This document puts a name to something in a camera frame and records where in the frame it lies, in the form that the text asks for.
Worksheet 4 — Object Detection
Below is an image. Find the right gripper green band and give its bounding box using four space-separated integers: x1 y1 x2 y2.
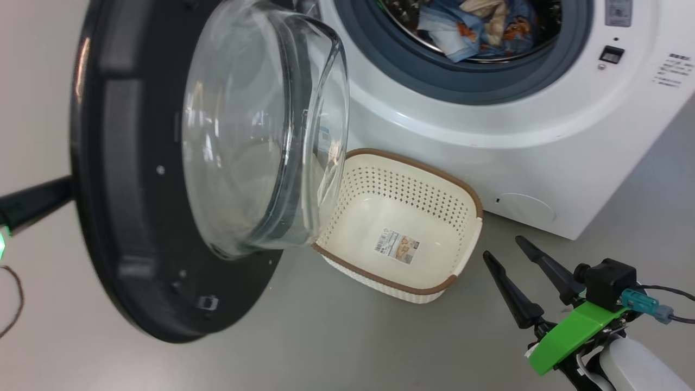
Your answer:
482 235 630 391

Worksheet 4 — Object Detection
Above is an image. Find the blue patterned cloth in drum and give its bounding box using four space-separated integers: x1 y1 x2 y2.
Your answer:
380 0 563 63

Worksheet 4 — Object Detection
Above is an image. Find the round white filter cover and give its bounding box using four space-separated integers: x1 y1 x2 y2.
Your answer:
494 193 557 224

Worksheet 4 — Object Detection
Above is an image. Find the cream basket with brown rim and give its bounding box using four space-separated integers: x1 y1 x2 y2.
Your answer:
311 148 484 304

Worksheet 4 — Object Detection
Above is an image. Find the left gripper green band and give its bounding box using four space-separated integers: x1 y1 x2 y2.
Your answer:
0 175 75 262

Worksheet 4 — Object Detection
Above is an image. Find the product sticker in basket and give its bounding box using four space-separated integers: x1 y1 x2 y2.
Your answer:
374 228 420 265

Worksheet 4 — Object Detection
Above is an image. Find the grey warning sticker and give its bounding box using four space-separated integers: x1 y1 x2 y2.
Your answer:
604 0 633 28

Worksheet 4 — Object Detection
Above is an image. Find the white front-load washing machine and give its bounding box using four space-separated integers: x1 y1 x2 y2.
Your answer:
304 0 695 241

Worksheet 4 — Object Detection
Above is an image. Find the black round glass washer door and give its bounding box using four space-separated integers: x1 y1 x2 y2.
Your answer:
69 0 351 344

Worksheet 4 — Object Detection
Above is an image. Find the grey rubber door gasket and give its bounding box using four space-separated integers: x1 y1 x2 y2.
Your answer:
332 0 595 105

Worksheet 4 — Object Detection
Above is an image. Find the right dark cable teal connector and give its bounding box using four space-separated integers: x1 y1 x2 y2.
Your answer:
621 284 695 325

